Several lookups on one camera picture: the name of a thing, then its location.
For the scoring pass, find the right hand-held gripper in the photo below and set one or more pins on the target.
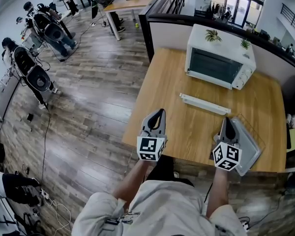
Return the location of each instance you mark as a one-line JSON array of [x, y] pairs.
[[226, 156]]

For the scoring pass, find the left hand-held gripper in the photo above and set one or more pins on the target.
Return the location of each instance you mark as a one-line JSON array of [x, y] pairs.
[[147, 147]]

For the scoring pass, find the grey metal baking tray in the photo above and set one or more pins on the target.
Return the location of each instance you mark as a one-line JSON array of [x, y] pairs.
[[248, 151]]

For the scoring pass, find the white toaster oven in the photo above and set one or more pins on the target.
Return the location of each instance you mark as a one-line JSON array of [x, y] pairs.
[[218, 58]]

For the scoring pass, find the person's left forearm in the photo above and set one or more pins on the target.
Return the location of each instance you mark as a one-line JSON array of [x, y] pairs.
[[135, 178]]

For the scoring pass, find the person's right forearm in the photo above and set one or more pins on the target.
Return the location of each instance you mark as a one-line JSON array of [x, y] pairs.
[[217, 193]]

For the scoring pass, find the person's black trousers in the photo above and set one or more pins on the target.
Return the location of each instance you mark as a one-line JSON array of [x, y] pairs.
[[166, 168]]

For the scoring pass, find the yellow chair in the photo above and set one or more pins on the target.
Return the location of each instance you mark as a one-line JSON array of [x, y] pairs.
[[293, 139]]

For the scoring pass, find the black framed office partition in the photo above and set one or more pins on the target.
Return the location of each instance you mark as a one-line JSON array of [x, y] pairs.
[[162, 33]]

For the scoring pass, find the small potted green plant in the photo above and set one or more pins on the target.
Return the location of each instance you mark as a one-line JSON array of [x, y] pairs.
[[245, 44], [213, 35]]

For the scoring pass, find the person's light grey shirt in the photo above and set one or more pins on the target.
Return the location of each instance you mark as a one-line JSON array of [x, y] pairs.
[[162, 210]]

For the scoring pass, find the white power strip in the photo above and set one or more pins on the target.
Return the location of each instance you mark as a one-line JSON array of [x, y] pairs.
[[45, 194], [244, 224]]

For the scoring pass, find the yellow green cup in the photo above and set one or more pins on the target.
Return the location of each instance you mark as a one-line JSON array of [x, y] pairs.
[[137, 26]]

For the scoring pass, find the wooden table with white legs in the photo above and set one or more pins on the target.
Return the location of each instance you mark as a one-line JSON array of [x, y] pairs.
[[135, 2]]

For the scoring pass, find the glass entrance door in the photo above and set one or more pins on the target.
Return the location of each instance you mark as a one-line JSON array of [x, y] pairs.
[[238, 8]]

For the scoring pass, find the black metal railing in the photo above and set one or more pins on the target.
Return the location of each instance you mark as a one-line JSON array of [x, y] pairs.
[[293, 18]]

